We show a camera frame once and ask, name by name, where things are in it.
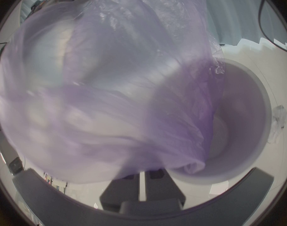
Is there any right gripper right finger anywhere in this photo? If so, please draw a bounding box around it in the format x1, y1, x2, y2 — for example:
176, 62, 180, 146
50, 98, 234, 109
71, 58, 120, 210
143, 169, 187, 215

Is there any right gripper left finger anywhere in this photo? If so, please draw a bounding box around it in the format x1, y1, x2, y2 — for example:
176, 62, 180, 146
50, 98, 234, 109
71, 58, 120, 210
100, 172, 141, 214

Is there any purple plastic bag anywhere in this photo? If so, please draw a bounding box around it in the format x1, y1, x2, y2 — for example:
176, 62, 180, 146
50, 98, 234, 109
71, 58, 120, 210
0, 0, 225, 185

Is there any white trash bin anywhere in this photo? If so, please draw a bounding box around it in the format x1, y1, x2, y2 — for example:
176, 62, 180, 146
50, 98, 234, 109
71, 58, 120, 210
170, 58, 273, 185

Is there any crumpled clear plastic wrapper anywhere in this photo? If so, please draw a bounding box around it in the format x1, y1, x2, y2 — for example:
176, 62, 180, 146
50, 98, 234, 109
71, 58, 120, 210
271, 105, 287, 143

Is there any pale blue curtain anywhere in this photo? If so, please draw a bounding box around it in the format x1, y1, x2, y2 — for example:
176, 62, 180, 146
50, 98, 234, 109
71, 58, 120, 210
202, 0, 287, 55

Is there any black cable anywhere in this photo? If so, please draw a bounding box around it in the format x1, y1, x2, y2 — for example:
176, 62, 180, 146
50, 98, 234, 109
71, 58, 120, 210
259, 0, 287, 54

